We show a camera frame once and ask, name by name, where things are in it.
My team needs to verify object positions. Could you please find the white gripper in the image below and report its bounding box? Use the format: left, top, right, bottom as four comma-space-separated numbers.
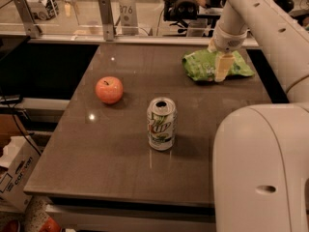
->
208, 19, 247, 82

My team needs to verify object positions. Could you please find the green rice chip bag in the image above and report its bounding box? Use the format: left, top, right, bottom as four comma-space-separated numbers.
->
182, 49, 254, 81

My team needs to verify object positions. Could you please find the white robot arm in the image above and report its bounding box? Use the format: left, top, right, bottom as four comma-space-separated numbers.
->
211, 0, 309, 232

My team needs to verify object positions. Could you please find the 7up soda can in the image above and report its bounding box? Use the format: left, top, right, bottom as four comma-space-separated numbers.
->
147, 97, 177, 151

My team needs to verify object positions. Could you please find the red apple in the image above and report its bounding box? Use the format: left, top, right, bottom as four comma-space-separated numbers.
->
95, 76, 124, 104

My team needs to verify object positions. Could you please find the white cardboard box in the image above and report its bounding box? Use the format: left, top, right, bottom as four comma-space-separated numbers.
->
0, 136, 40, 213

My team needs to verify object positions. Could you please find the numbered white sign post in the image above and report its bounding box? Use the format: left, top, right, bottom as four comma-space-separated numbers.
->
119, 0, 139, 36

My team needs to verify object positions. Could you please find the middle metal bracket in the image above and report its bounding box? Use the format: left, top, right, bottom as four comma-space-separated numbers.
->
98, 0, 115, 42

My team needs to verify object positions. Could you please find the metal bracket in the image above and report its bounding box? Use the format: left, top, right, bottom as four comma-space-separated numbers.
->
13, 0, 42, 39
98, 0, 115, 42

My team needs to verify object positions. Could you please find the left metal bracket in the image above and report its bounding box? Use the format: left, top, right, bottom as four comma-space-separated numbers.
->
13, 0, 42, 39

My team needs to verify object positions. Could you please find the black cable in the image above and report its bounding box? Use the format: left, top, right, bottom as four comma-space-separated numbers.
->
0, 85, 42, 157

